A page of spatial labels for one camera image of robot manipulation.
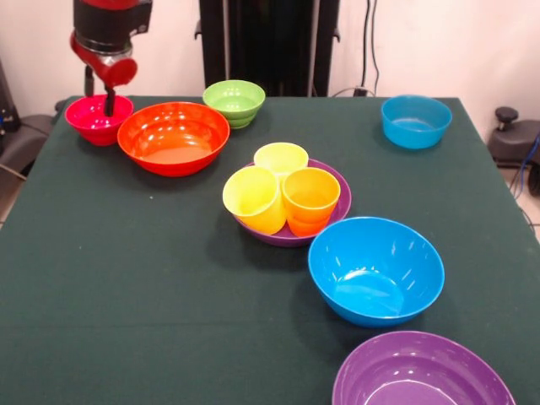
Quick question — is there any blue small bowl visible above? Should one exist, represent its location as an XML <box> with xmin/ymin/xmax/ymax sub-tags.
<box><xmin>381</xmin><ymin>94</ymin><xmax>453</xmax><ymax>150</ymax></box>

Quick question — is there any green small bowl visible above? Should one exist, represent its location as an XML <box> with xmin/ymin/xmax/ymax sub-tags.
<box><xmin>202</xmin><ymin>79</ymin><xmax>267</xmax><ymax>130</ymax></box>

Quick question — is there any dark green tablecloth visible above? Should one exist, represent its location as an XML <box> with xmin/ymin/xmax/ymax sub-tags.
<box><xmin>0</xmin><ymin>94</ymin><xmax>540</xmax><ymax>405</ymax></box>

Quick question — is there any black column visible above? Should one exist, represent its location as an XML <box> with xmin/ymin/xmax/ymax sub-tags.
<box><xmin>194</xmin><ymin>0</ymin><xmax>341</xmax><ymax>97</ymax></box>

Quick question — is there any black equipment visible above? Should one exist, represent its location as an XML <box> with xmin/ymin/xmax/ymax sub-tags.
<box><xmin>0</xmin><ymin>58</ymin><xmax>20</xmax><ymax>136</ymax></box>

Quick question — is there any blue cable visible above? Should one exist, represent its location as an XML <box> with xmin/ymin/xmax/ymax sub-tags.
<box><xmin>521</xmin><ymin>134</ymin><xmax>540</xmax><ymax>186</ymax></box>

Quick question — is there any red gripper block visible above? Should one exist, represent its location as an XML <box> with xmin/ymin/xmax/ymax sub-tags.
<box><xmin>69</xmin><ymin>31</ymin><xmax>139</xmax><ymax>118</ymax></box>

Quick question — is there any yellow stepped cup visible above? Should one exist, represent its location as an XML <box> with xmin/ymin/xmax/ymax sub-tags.
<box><xmin>253</xmin><ymin>142</ymin><xmax>310</xmax><ymax>176</ymax></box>

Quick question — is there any orange stepped cup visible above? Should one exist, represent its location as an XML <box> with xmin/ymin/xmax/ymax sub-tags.
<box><xmin>281</xmin><ymin>166</ymin><xmax>342</xmax><ymax>238</ymax></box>

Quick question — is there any pink-red small bowl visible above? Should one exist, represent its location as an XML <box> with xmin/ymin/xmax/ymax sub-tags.
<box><xmin>64</xmin><ymin>94</ymin><xmax>135</xmax><ymax>147</ymax></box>

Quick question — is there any yellow smooth cup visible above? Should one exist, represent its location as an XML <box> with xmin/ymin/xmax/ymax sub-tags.
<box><xmin>222</xmin><ymin>165</ymin><xmax>287</xmax><ymax>236</ymax></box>

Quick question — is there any orange large bowl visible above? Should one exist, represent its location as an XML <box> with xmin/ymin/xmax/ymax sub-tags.
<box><xmin>116</xmin><ymin>101</ymin><xmax>231</xmax><ymax>178</ymax></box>

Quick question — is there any thin black cable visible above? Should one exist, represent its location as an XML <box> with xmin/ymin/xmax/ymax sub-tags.
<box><xmin>361</xmin><ymin>0</ymin><xmax>381</xmax><ymax>97</ymax></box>

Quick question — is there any blue large bowl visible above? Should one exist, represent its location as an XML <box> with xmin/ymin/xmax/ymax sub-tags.
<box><xmin>307</xmin><ymin>216</ymin><xmax>446</xmax><ymax>329</ymax></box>

